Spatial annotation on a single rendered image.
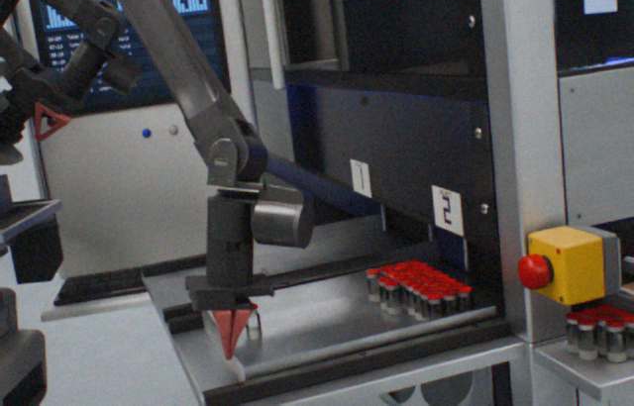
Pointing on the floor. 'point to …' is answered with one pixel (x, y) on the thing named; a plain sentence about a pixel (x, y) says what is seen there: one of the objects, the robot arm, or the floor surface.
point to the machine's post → (526, 169)
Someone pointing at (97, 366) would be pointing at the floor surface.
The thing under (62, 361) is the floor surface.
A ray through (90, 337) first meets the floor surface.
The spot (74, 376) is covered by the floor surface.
